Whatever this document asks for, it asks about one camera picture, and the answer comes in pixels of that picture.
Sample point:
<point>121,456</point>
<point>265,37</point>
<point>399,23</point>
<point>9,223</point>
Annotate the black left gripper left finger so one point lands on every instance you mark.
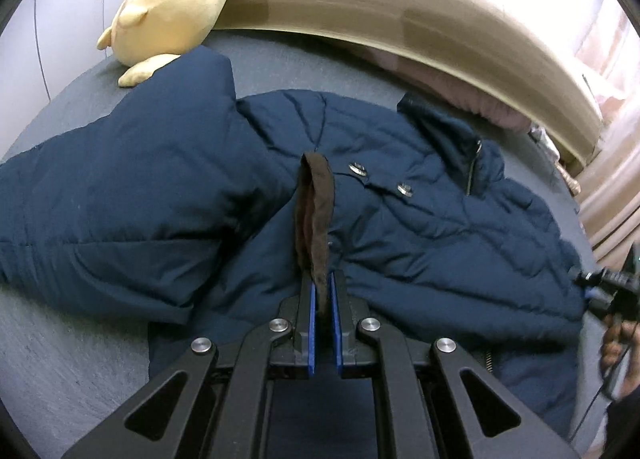
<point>214,402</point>

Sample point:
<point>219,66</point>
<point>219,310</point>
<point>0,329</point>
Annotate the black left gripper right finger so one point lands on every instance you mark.
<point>432,400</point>

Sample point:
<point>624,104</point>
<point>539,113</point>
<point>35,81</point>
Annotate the navy blue puffer jacket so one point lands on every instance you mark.
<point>198,211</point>

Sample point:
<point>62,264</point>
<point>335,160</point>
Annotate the person's right hand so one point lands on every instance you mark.
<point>621,337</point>

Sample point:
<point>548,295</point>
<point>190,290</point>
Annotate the beige curtain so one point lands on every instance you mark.
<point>609,201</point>

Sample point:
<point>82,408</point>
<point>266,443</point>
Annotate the pink pillow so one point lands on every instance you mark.
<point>454,91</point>

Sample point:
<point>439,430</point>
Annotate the yellow Pikachu plush toy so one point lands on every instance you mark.
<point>146,35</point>

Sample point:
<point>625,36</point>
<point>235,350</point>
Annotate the white wardrobe with purple panels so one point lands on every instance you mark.
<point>46,45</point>

